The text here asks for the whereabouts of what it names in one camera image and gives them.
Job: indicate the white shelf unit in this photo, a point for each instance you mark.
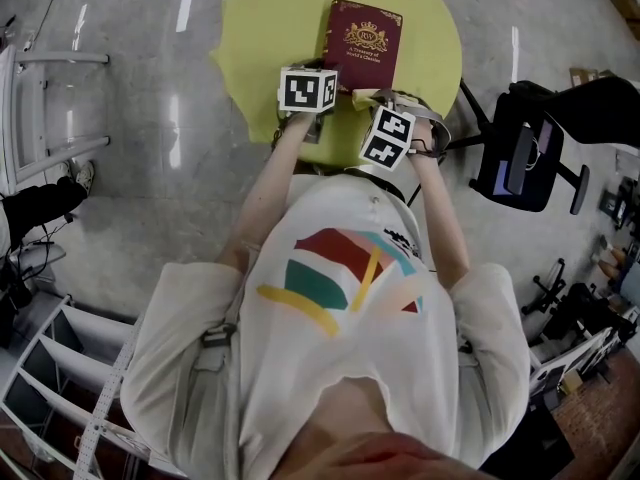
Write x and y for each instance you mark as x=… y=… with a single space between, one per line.
x=75 y=328

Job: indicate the dark red book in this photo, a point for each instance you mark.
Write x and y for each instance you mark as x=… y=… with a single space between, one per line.
x=365 y=58

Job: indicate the white metal frame stand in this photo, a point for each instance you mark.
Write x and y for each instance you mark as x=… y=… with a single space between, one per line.
x=60 y=58

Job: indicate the person's right forearm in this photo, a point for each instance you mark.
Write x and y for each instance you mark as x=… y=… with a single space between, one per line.
x=445 y=228

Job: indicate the person's head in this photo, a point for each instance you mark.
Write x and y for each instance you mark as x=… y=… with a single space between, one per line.
x=380 y=460

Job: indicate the white perforated metal strip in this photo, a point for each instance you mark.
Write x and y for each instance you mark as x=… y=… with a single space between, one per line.
x=107 y=393

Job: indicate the black swivel chair base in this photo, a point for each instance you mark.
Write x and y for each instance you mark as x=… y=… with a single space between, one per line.
x=547 y=288

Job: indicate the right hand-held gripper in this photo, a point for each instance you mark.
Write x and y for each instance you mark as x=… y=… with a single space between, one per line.
x=387 y=138

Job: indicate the round yellow table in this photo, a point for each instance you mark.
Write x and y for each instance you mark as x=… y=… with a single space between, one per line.
x=280 y=8

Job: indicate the white printed t-shirt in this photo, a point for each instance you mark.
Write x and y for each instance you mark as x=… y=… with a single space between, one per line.
x=325 y=368

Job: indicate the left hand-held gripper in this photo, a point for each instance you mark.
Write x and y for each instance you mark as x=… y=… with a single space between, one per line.
x=305 y=90

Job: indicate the black mesh office chair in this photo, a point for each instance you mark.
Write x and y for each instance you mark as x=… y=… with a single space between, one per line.
x=520 y=178

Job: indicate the person's left forearm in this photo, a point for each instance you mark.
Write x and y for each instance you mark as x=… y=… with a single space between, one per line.
x=260 y=198

